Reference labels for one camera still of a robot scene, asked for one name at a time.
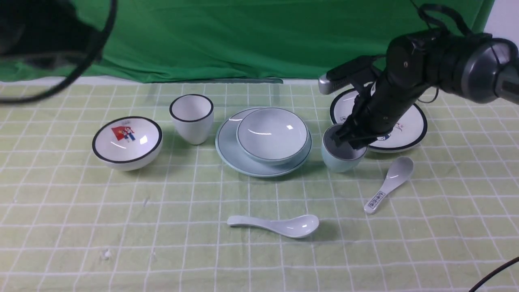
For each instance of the white spoon with label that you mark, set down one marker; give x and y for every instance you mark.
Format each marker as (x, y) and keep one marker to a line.
(400, 171)

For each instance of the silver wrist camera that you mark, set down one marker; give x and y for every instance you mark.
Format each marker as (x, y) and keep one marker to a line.
(357, 72)

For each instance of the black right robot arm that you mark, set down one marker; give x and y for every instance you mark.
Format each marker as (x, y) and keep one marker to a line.
(447, 56)

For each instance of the green checkered tablecloth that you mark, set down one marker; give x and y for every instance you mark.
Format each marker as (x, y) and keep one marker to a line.
(99, 194)

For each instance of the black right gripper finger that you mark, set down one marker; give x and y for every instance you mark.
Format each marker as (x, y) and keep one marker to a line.
(339, 136)

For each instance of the light blue cup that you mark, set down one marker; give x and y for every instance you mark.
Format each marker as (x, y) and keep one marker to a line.
(342, 158)

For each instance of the black-rimmed cartoon plate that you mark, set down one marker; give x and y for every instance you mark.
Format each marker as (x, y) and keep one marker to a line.
(407, 132)

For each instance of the light blue plate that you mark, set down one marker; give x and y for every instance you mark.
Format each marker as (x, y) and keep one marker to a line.
(230, 152)

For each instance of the green backdrop cloth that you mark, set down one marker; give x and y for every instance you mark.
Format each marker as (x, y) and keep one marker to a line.
(178, 40)

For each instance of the black-rimmed white cup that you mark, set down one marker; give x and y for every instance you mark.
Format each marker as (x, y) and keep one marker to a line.
(193, 117)

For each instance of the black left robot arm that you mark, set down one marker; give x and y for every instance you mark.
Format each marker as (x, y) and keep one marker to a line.
(45, 34)

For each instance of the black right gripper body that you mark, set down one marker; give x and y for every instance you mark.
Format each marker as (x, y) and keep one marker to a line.
(376, 116)

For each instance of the plain white spoon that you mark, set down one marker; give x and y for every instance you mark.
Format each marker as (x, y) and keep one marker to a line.
(298, 227)

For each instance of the light blue bowl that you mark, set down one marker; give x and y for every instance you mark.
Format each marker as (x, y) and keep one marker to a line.
(272, 135)

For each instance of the black-rimmed picture bowl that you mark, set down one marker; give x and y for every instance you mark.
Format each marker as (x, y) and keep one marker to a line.
(129, 143)

